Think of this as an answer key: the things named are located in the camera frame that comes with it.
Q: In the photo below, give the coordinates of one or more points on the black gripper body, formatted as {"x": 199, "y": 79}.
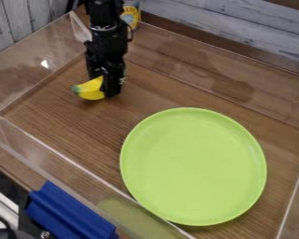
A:
{"x": 107, "y": 46}

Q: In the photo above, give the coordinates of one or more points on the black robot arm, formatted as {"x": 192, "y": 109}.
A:
{"x": 104, "y": 13}

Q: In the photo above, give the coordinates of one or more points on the yellow toy banana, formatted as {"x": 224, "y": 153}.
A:
{"x": 89, "y": 90}

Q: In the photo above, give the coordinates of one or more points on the clear acrylic enclosure wall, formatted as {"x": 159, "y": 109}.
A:
{"x": 62, "y": 140}

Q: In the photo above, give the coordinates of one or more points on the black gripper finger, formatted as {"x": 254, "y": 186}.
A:
{"x": 93, "y": 68}
{"x": 113, "y": 78}

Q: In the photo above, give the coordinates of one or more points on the yellow labelled can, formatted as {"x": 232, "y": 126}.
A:
{"x": 131, "y": 13}

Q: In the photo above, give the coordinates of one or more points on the green round plate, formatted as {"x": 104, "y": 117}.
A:
{"x": 192, "y": 166}

